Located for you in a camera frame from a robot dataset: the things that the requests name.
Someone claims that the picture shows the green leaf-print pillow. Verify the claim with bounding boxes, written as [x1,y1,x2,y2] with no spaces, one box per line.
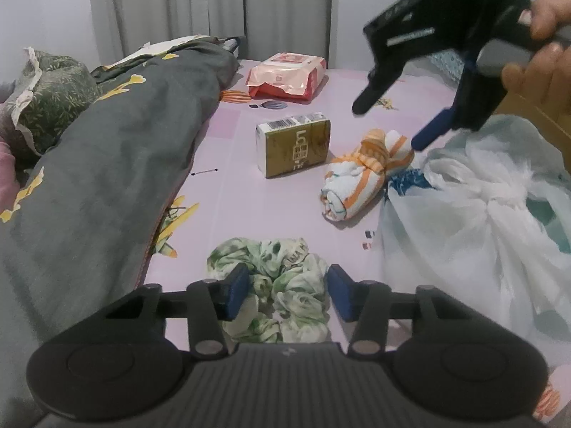
[9,46,102,162]

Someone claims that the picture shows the white cloth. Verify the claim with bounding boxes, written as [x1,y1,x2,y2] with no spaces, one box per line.
[90,32,211,73]

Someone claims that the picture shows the grey curtain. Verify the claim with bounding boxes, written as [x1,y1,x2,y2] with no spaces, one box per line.
[88,0,336,71]

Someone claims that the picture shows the pink printed blanket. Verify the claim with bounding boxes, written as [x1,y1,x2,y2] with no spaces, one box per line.
[0,139,24,207]

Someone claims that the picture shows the olive box with barcode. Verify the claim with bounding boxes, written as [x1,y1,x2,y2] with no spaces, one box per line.
[256,113,332,179]

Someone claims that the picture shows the grey duvet yellow prints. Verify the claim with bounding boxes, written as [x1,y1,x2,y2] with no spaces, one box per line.
[0,36,240,413]

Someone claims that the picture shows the white plastic bag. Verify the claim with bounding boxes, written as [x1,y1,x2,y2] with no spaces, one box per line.
[378,113,571,367]

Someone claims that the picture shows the orange striped white towel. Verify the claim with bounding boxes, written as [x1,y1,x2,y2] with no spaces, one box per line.
[319,129,415,222]

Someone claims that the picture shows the pink wet wipes pack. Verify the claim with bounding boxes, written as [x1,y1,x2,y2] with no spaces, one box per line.
[247,52,328,101]

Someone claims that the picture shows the person's right hand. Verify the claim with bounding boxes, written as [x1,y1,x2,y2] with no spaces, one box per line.
[501,0,571,119]

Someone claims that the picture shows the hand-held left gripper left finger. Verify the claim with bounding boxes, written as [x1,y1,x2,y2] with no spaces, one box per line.
[102,261,251,362]

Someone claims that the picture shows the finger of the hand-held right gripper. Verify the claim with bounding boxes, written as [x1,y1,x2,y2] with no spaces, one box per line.
[352,60,405,116]
[410,108,454,152]

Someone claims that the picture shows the cardboard box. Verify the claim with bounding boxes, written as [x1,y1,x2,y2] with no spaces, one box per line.
[491,91,571,180]

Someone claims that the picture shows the green floral scrunchie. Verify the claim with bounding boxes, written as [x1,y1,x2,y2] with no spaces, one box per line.
[207,237,332,345]

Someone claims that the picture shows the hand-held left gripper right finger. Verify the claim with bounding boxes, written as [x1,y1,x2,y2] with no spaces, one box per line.
[325,263,474,361]

